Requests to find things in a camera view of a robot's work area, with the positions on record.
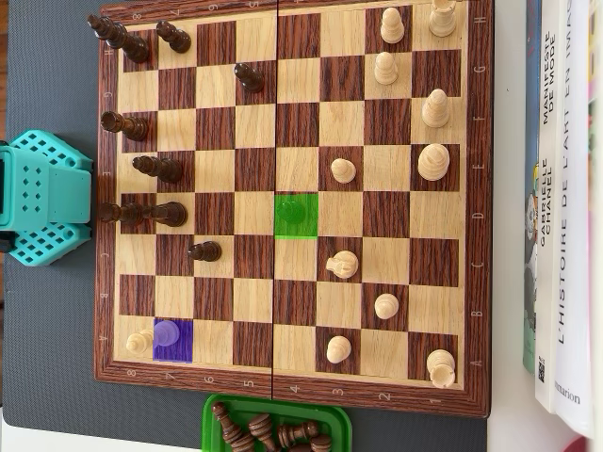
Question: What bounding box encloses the dark wooden tall chess piece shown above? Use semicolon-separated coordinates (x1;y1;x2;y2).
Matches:
132;155;184;185
87;13;152;65
97;202;152;227

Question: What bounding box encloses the light wooden knight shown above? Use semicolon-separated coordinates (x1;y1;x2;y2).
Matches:
325;250;360;280

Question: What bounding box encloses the light wooden pawn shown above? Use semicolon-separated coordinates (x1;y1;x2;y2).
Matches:
326;335;352;364
380;8;406;44
374;293;400;319
374;51;399;86
331;158;357;185

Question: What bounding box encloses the wooden folding chessboard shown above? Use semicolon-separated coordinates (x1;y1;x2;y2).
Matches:
92;0;496;420

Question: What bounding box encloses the light bishop right side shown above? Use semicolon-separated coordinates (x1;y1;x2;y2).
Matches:
417;143;450;182

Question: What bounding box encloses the dark wooden rook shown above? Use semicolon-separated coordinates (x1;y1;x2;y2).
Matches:
101;111;150;142

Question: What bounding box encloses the green plastic tray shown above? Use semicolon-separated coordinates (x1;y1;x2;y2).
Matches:
201;394;353;452

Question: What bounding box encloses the light wooden rook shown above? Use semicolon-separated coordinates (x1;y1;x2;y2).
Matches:
429;0;458;38
426;347;457;390

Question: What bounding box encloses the dark wooden bishop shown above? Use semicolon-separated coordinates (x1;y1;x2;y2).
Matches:
230;428;257;451

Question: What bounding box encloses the illustrated blue book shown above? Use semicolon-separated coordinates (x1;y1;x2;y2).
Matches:
521;0;542;376

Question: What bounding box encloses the white Gabrielle Chanel book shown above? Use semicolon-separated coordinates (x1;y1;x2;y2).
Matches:
534;0;562;415

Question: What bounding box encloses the white art history book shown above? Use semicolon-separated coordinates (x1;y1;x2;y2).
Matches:
551;0;595;439

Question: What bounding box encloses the book with coloured page edges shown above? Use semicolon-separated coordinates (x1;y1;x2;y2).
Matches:
586;0;603;437

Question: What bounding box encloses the pink object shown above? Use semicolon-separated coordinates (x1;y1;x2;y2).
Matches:
558;433;603;452

